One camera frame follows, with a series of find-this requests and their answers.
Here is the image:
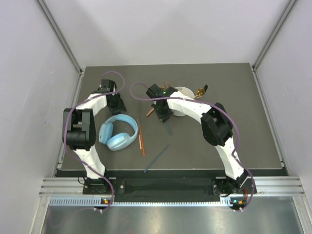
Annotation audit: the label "dark teal chopstick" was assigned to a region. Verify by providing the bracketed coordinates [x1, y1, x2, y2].
[143, 145, 170, 173]
[165, 123, 173, 136]

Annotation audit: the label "gold fork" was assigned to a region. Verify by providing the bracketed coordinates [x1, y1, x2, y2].
[161, 80, 170, 90]

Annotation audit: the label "white divided round container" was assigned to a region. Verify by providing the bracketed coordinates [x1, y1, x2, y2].
[172, 86, 195, 117]

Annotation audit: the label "light blue headphones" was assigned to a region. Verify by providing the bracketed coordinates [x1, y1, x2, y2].
[98, 114, 138, 151]

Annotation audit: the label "gold spoon green handle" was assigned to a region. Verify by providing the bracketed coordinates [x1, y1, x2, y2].
[194, 84, 208, 99]

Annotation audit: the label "orange chopstick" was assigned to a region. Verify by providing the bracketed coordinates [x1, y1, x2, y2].
[139, 123, 146, 156]

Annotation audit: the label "silver copper chopstick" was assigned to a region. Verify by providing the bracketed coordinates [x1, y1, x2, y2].
[137, 118, 142, 150]

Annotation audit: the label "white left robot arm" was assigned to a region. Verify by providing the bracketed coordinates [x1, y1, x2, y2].
[62, 79, 126, 194]

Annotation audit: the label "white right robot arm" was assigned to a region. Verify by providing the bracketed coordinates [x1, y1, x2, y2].
[146, 84, 249, 196]

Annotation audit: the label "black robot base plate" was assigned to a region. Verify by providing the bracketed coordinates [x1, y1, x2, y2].
[80, 170, 266, 197]

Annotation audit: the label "grey slotted cable duct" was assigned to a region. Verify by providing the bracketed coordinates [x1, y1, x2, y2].
[49, 196, 243, 207]

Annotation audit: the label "aluminium frame rail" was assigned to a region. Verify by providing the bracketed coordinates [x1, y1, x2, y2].
[35, 0, 82, 75]

